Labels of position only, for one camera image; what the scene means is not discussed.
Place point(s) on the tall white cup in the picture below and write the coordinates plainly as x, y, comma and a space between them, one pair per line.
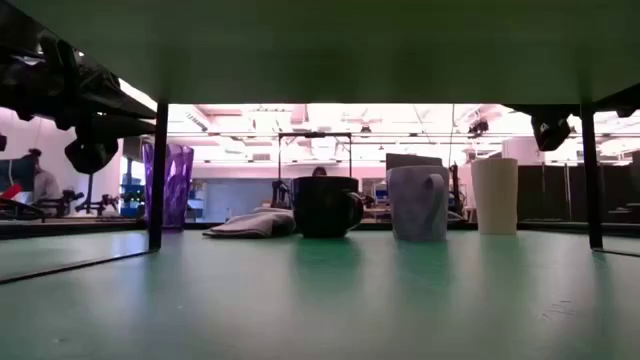
495, 197

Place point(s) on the grey mug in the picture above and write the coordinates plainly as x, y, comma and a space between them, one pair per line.
415, 205

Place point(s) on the black mug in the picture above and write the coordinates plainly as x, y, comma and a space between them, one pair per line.
322, 207

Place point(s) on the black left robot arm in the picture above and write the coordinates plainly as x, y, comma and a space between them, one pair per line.
75, 95

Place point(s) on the small background robot arms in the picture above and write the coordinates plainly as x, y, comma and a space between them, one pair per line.
75, 202

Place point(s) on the seated person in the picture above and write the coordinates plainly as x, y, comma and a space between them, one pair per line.
45, 182

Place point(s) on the blue storage bins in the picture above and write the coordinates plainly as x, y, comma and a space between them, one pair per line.
131, 200

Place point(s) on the dark computer monitor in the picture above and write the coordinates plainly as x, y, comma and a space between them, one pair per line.
17, 175

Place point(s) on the faceted translucent tumbler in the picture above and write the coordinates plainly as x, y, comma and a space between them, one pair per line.
175, 185

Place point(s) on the dark flat screen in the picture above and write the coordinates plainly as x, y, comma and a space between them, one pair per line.
412, 161

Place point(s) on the grey folded cloth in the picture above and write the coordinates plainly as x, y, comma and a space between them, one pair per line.
255, 225

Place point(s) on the wooden cutting board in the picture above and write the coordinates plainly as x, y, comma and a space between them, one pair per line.
350, 50

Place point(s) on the person's head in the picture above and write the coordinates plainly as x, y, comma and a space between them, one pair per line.
319, 171

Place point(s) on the green table mat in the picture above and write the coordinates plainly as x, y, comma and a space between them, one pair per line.
320, 295

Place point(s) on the dark partition wall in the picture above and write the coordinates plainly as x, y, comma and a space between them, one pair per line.
550, 192

